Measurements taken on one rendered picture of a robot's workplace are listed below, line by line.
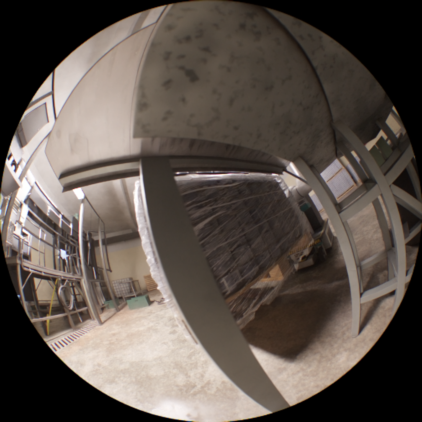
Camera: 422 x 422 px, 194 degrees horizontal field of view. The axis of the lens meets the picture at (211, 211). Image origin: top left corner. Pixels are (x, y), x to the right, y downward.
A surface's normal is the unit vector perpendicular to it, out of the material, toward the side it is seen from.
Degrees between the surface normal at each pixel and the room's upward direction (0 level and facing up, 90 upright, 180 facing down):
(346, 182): 92
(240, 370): 90
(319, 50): 166
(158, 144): 180
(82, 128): 180
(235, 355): 90
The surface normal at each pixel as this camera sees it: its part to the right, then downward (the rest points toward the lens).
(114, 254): 0.38, -0.50
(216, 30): 0.40, 0.85
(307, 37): 0.29, 0.94
